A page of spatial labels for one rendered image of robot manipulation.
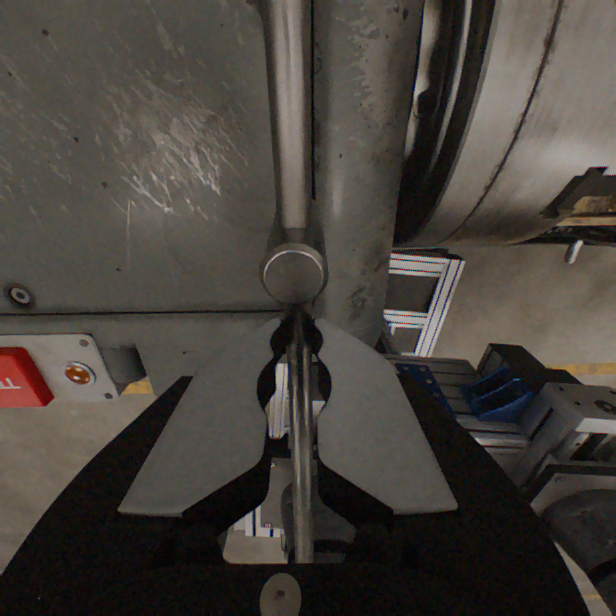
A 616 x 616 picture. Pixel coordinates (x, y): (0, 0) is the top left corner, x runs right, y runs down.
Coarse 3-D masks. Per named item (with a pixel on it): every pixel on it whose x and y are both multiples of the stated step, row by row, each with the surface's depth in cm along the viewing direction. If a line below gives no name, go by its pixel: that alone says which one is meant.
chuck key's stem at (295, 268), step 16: (272, 224) 11; (320, 224) 11; (272, 240) 9; (288, 240) 9; (304, 240) 9; (320, 240) 10; (272, 256) 8; (288, 256) 8; (304, 256) 8; (320, 256) 9; (272, 272) 9; (288, 272) 9; (304, 272) 9; (320, 272) 9; (272, 288) 9; (288, 288) 9; (304, 288) 9; (320, 288) 9
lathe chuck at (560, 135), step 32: (576, 0) 16; (608, 0) 16; (576, 32) 16; (608, 32) 16; (544, 64) 17; (576, 64) 17; (608, 64) 17; (544, 96) 18; (576, 96) 18; (608, 96) 18; (544, 128) 19; (576, 128) 19; (608, 128) 19; (512, 160) 20; (544, 160) 20; (576, 160) 20; (608, 160) 20; (512, 192) 22; (544, 192) 22; (480, 224) 26; (512, 224) 26; (544, 224) 26
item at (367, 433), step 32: (320, 320) 12; (320, 352) 10; (352, 352) 10; (320, 384) 10; (352, 384) 8; (384, 384) 8; (320, 416) 7; (352, 416) 7; (384, 416) 7; (320, 448) 7; (352, 448) 7; (384, 448) 7; (416, 448) 7; (320, 480) 7; (352, 480) 6; (384, 480) 6; (416, 480) 6; (352, 512) 6; (384, 512) 6; (416, 512) 6; (448, 512) 6
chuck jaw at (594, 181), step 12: (588, 168) 21; (576, 180) 22; (588, 180) 22; (600, 180) 24; (612, 180) 24; (564, 192) 23; (576, 192) 23; (588, 192) 25; (600, 192) 25; (612, 192) 25; (552, 204) 24; (564, 204) 24
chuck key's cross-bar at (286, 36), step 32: (288, 0) 6; (288, 32) 7; (288, 64) 7; (288, 96) 7; (288, 128) 8; (288, 160) 8; (288, 192) 9; (288, 224) 9; (288, 320) 12; (288, 352) 13; (288, 384) 14
